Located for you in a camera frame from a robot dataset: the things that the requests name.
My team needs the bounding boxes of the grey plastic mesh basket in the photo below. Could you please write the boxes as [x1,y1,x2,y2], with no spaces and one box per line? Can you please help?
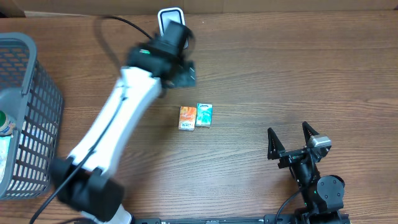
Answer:
[1,32,64,200]

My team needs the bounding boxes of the orange tissue pack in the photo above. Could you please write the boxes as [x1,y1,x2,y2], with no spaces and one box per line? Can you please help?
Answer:
[178,106,197,131]

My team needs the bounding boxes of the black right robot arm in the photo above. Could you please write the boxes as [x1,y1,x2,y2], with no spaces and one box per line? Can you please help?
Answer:
[264,121,350,224]

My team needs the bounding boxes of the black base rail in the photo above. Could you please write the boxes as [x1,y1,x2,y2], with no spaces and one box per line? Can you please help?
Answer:
[130,213,351,224]

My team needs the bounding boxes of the white barcode scanner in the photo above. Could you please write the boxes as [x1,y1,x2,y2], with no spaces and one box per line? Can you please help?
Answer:
[157,7,185,40]

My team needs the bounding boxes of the teal tissue pack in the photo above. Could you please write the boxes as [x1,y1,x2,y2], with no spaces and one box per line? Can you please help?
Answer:
[196,103,213,128]

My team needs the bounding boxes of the white items in basket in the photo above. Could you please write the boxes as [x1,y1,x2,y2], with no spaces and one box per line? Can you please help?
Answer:
[0,135,13,182]

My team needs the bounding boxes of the cardboard backdrop panel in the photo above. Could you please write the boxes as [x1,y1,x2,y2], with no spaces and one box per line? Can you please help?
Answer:
[1,0,397,17]

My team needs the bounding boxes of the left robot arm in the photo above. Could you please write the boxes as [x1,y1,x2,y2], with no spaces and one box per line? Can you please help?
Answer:
[50,21,196,223]

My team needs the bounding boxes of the green capped bottle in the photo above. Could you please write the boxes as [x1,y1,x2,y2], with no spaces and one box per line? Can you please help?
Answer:
[0,111,15,136]

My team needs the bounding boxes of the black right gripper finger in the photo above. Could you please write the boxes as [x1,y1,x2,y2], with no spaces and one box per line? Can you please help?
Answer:
[302,121,319,144]
[267,128,285,160]

